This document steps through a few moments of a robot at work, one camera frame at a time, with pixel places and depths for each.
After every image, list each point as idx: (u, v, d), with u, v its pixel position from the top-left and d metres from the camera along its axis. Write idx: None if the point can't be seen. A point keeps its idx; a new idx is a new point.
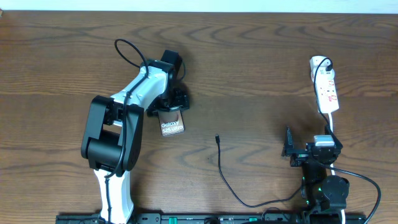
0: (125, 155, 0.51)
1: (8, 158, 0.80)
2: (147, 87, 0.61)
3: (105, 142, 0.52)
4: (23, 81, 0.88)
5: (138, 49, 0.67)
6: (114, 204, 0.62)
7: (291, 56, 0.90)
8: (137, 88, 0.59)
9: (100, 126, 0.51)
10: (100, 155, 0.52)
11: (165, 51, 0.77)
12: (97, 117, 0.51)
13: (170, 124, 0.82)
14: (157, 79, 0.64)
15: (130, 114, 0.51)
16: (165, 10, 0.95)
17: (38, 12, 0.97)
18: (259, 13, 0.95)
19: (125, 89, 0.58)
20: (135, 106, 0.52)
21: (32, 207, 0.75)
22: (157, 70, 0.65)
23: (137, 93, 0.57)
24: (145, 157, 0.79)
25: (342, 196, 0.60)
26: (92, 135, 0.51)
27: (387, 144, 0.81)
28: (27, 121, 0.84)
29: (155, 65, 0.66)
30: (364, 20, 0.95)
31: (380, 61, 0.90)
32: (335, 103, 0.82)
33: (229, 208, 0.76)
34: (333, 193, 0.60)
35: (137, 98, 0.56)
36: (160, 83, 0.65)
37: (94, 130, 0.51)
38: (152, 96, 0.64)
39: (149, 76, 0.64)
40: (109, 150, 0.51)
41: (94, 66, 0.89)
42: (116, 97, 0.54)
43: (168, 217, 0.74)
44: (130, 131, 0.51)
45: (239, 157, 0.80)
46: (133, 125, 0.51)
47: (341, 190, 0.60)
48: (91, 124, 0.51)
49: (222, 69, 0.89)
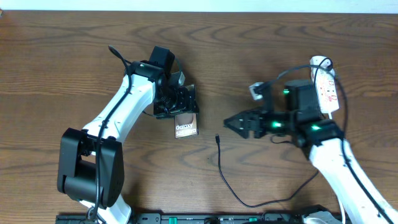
0: (104, 195, 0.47)
1: (9, 158, 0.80)
2: (127, 106, 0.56)
3: (81, 177, 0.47)
4: (23, 81, 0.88)
5: (115, 51, 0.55)
6: (107, 219, 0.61)
7: (290, 56, 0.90)
8: (115, 109, 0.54)
9: (73, 163, 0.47)
10: (77, 195, 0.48)
11: (154, 48, 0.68)
12: (70, 154, 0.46)
13: (184, 126, 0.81)
14: (139, 92, 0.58)
15: (103, 152, 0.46)
16: (165, 10, 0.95)
17: (38, 12, 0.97)
18: (259, 12, 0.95)
19: (104, 114, 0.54)
20: (111, 140, 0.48)
21: (32, 207, 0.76)
22: (140, 82, 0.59)
23: (114, 117, 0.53)
24: (145, 157, 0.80)
25: (307, 88, 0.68)
26: (66, 173, 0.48)
27: (387, 144, 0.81)
28: (28, 121, 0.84)
29: (137, 75, 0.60)
30: (365, 19, 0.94)
31: (382, 61, 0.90)
32: (335, 103, 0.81)
33: (229, 208, 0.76)
34: (300, 86, 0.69)
35: (115, 123, 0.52)
36: (146, 96, 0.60)
37: (68, 168, 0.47)
38: (139, 111, 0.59)
39: (132, 91, 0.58)
40: (87, 188, 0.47)
41: (93, 66, 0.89)
42: (90, 127, 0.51)
43: (168, 216, 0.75)
44: (106, 168, 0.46)
45: (239, 157, 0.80)
46: (107, 165, 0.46)
47: (305, 82, 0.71)
48: (64, 162, 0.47)
49: (222, 69, 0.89)
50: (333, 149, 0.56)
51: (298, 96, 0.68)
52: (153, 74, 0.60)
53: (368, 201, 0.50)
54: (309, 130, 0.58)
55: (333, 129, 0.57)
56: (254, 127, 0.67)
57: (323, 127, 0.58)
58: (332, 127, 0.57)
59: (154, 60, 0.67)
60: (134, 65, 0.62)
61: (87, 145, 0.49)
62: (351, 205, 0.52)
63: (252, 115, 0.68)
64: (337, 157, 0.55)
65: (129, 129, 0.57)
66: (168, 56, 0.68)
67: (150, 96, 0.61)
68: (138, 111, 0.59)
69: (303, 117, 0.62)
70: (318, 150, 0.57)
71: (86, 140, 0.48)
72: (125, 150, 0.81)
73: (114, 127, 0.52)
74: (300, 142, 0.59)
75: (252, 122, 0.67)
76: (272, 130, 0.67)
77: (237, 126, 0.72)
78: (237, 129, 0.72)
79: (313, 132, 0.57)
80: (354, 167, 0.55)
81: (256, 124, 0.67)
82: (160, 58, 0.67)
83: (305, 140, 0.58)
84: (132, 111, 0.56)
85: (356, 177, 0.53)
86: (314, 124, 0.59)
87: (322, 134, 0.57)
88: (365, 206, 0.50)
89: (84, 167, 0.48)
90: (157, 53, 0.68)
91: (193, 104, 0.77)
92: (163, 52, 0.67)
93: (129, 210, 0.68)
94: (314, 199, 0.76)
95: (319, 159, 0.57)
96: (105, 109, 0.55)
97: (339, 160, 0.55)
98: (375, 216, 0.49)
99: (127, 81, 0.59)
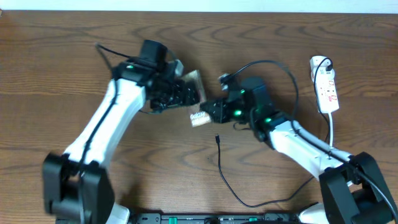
0: (92, 219, 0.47)
1: (8, 158, 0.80)
2: (113, 119, 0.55)
3: (67, 202, 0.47)
4: (23, 81, 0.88)
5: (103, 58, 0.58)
6: None
7: (291, 56, 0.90)
8: (100, 125, 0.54)
9: (58, 190, 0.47)
10: (64, 217, 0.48)
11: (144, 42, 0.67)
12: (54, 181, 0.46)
13: (198, 115, 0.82)
14: (126, 102, 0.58)
15: (86, 179, 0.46)
16: (164, 10, 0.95)
17: (38, 12, 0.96)
18: (259, 12, 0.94)
19: (87, 130, 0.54)
20: (95, 166, 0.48)
21: (32, 207, 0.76)
22: (126, 91, 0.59)
23: (99, 136, 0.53)
24: (145, 157, 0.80)
25: (256, 84, 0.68)
26: (51, 200, 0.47)
27: (388, 144, 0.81)
28: (28, 121, 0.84)
29: (124, 79, 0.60)
30: (366, 19, 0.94)
31: (382, 62, 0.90)
32: (335, 103, 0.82)
33: (229, 208, 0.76)
34: (248, 83, 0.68)
35: (98, 143, 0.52)
36: (133, 104, 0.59)
37: (53, 194, 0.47)
38: (125, 121, 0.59)
39: (117, 102, 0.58)
40: (74, 213, 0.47)
41: (93, 67, 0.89)
42: (73, 151, 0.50)
43: (168, 216, 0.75)
44: (91, 195, 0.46)
45: (239, 157, 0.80)
46: (91, 192, 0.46)
47: (257, 80, 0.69)
48: (50, 188, 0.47)
49: (222, 69, 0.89)
50: (279, 134, 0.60)
51: (252, 100, 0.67)
52: (142, 78, 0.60)
53: (319, 152, 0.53)
54: (264, 126, 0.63)
55: (283, 120, 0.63)
56: (221, 113, 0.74)
57: (276, 121, 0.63)
58: (283, 119, 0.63)
59: (145, 56, 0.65)
60: (122, 66, 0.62)
61: (71, 167, 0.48)
62: (309, 163, 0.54)
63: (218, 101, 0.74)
64: (287, 131, 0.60)
65: (115, 144, 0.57)
66: (160, 51, 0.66)
67: (138, 103, 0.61)
68: (124, 121, 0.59)
69: (259, 114, 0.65)
70: (274, 135, 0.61)
71: (67, 164, 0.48)
72: (125, 150, 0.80)
73: (98, 149, 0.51)
74: (260, 136, 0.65)
75: (217, 107, 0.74)
76: (234, 116, 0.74)
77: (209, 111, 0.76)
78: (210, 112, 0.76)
79: (267, 124, 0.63)
80: (305, 134, 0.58)
81: (222, 110, 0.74)
82: (150, 54, 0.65)
83: (265, 135, 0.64)
84: (119, 124, 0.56)
85: (306, 140, 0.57)
86: (268, 117, 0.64)
87: (275, 124, 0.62)
88: (318, 156, 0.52)
89: (69, 190, 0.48)
90: (148, 48, 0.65)
91: (190, 96, 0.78)
92: (154, 47, 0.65)
93: (125, 212, 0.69)
94: (314, 199, 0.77)
95: (277, 141, 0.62)
96: (89, 126, 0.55)
97: (289, 133, 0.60)
98: (328, 161, 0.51)
99: (113, 90, 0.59)
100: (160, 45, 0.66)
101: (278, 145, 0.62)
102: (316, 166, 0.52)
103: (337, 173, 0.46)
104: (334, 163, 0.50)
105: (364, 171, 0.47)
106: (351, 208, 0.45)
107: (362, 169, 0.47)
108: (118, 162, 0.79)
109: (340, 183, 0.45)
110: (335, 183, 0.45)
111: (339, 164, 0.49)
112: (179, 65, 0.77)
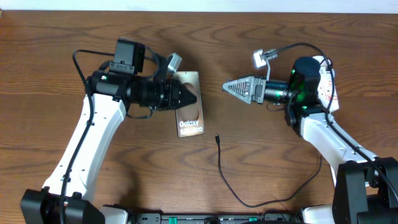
0: None
1: (9, 158, 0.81)
2: (92, 142, 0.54)
3: None
4: (22, 81, 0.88)
5: (78, 68, 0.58)
6: None
7: (290, 57, 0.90)
8: (78, 150, 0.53)
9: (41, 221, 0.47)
10: None
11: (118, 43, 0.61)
12: (35, 216, 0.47)
13: (189, 123, 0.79)
14: (104, 121, 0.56)
15: (66, 211, 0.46)
16: (165, 10, 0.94)
17: (37, 11, 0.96)
18: (259, 12, 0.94)
19: (64, 157, 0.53)
20: (76, 200, 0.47)
21: None
22: (104, 108, 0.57)
23: (78, 165, 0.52)
24: (145, 157, 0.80)
25: (314, 70, 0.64)
26: None
27: (387, 144, 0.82)
28: (28, 122, 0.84)
29: (97, 93, 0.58)
30: (367, 19, 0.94)
31: (382, 62, 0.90)
32: (335, 103, 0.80)
33: (229, 207, 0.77)
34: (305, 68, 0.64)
35: (78, 173, 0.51)
36: (112, 122, 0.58)
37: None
38: (107, 139, 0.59)
39: (93, 123, 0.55)
40: None
41: (93, 67, 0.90)
42: (51, 184, 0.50)
43: (168, 216, 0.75)
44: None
45: (239, 157, 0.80)
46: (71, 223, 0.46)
47: (314, 64, 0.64)
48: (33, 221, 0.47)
49: (223, 69, 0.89)
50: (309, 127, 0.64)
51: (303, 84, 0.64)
52: (119, 89, 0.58)
53: (346, 146, 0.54)
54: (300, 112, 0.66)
55: (319, 111, 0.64)
56: (263, 92, 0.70)
57: (311, 108, 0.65)
58: (319, 110, 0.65)
59: (120, 59, 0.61)
60: (96, 78, 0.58)
61: (55, 198, 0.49)
62: (333, 154, 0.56)
63: (257, 82, 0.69)
64: (320, 121, 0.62)
65: (97, 165, 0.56)
66: (135, 53, 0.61)
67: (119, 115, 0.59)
68: (106, 139, 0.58)
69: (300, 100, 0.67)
70: (306, 122, 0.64)
71: (50, 196, 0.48)
72: (124, 150, 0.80)
73: (78, 180, 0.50)
74: (291, 122, 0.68)
75: (259, 88, 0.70)
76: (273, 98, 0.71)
77: (241, 89, 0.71)
78: (241, 93, 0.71)
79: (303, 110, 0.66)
80: (336, 127, 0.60)
81: (265, 90, 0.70)
82: (126, 56, 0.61)
83: (296, 121, 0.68)
84: (99, 146, 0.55)
85: (336, 131, 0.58)
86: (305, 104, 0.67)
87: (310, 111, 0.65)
88: (344, 149, 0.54)
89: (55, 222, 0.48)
90: (122, 50, 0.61)
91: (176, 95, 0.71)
92: (129, 49, 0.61)
93: (123, 214, 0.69)
94: (314, 199, 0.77)
95: (306, 129, 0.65)
96: (66, 154, 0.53)
97: (321, 123, 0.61)
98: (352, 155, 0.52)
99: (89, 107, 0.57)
100: (135, 45, 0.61)
101: (306, 132, 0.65)
102: (340, 158, 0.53)
103: (357, 168, 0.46)
104: (357, 159, 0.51)
105: (386, 173, 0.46)
106: (362, 205, 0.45)
107: (384, 171, 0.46)
108: (117, 163, 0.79)
109: (356, 180, 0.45)
110: (354, 176, 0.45)
111: (362, 160, 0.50)
112: (175, 58, 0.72)
